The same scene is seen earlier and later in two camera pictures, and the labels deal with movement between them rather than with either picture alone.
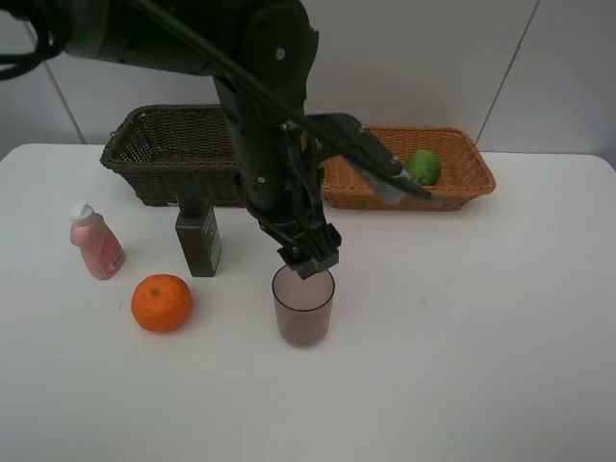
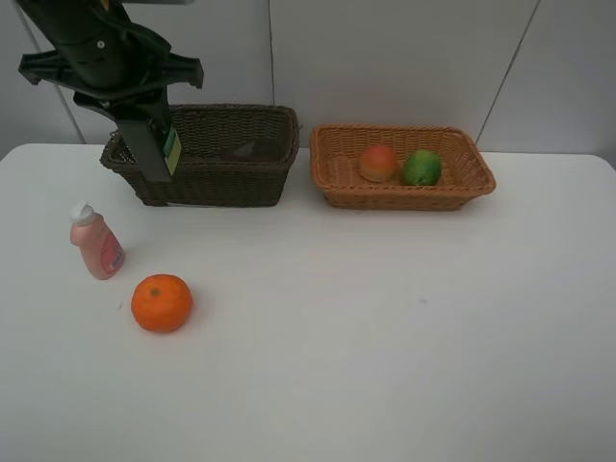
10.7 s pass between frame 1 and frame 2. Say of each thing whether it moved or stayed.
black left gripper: moved
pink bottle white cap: stayed
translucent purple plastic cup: moved
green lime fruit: stayed
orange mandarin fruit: stayed
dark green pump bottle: moved
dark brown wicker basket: stayed
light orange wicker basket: stayed
